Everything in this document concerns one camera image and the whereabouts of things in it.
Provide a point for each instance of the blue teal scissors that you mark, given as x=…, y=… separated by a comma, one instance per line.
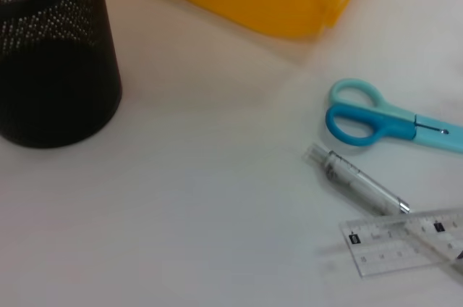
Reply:
x=390, y=122

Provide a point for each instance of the grey clear ballpoint pen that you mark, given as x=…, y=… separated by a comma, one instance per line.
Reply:
x=354, y=175

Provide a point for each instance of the black mesh pen holder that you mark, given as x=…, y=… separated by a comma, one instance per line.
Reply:
x=54, y=86

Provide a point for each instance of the clear plastic ruler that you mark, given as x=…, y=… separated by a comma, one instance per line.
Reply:
x=398, y=245

